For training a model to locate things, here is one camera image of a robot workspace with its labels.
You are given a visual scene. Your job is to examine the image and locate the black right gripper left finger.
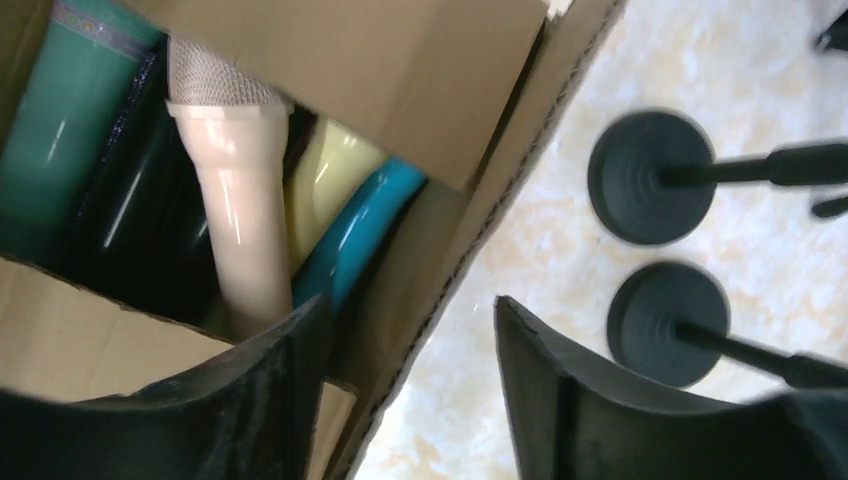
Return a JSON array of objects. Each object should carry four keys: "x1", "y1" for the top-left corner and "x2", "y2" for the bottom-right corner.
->
[{"x1": 1, "y1": 296, "x2": 334, "y2": 479}]

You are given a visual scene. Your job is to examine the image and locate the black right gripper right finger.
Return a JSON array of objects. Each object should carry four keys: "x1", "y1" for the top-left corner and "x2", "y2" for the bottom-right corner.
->
[{"x1": 494, "y1": 296, "x2": 847, "y2": 479}]

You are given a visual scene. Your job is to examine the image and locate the black round-base stand with holder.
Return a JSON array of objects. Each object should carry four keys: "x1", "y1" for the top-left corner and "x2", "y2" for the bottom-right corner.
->
[{"x1": 606, "y1": 261, "x2": 847, "y2": 389}]

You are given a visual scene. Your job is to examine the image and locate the black round-base stand with clip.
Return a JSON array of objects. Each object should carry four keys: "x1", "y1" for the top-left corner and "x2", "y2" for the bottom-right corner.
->
[{"x1": 587, "y1": 109, "x2": 847, "y2": 246}]

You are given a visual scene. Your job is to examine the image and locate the beige pink microphone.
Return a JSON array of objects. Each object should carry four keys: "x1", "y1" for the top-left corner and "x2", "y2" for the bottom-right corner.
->
[{"x1": 166, "y1": 36, "x2": 292, "y2": 339}]

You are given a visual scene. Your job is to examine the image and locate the brown cardboard box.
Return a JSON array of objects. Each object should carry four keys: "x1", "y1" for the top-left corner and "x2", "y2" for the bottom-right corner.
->
[{"x1": 1, "y1": 0, "x2": 623, "y2": 479}]

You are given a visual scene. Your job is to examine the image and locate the black music stand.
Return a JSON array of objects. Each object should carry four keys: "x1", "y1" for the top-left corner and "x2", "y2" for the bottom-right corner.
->
[{"x1": 814, "y1": 10, "x2": 848, "y2": 53}]

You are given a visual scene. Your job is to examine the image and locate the teal blue microphone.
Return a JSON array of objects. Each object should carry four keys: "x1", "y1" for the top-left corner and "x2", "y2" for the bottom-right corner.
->
[{"x1": 293, "y1": 157, "x2": 427, "y2": 313}]

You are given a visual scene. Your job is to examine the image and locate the cream yellow microphone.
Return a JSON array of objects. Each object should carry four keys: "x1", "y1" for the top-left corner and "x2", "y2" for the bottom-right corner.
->
[{"x1": 284, "y1": 117, "x2": 388, "y2": 274}]

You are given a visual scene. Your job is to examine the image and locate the mint green microphone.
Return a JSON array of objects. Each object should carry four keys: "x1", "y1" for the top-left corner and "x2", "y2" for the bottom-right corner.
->
[{"x1": 1, "y1": 1, "x2": 162, "y2": 264}]

